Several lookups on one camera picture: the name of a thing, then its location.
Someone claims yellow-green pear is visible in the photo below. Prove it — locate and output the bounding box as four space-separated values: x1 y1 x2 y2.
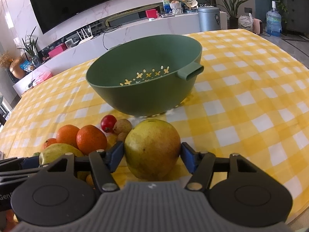
39 143 84 165

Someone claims orange tangerine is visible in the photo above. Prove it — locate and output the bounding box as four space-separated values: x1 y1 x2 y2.
42 138 57 150
76 125 107 155
56 125 80 148

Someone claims brown longan fruit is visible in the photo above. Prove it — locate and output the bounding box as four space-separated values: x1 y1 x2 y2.
117 132 128 142
113 119 132 135

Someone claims red cherry tomato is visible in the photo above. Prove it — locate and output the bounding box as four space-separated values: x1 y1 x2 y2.
100 115 117 133

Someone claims yellow checkered tablecloth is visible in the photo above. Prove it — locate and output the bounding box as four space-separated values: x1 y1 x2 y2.
1 29 308 221

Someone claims green colander bowl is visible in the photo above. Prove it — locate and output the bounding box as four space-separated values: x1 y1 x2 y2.
86 35 204 116

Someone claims copper round vase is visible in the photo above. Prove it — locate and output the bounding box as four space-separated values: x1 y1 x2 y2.
9 56 26 79

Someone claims white tv console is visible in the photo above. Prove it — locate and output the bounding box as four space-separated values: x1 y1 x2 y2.
12 10 228 97

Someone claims small green potted plant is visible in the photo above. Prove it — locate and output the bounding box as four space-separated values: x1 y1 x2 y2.
18 27 41 68

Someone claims pink box on console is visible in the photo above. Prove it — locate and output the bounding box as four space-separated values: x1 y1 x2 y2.
48 43 67 58

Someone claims white wifi router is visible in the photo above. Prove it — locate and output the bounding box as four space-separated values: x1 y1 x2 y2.
76 26 94 44

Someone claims grey pedal trash bin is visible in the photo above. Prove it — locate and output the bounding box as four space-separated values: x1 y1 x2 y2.
197 6 221 32

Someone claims white plastic bag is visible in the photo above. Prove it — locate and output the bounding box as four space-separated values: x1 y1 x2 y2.
238 13 254 32

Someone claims pink small heater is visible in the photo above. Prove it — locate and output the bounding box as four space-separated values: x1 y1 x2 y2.
252 18 263 35

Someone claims red box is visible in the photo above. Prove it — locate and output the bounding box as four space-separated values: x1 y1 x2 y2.
145 9 158 19

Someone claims potted snake plant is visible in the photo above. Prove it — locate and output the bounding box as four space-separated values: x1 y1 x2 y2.
217 0 248 29

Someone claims blue water jug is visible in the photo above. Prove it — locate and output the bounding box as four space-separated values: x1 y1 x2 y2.
266 1 282 37

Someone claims teddy bear bouquet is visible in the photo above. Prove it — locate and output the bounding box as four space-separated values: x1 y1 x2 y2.
169 0 183 15

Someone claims dark grey cabinet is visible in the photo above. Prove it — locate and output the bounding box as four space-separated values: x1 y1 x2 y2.
283 0 308 34

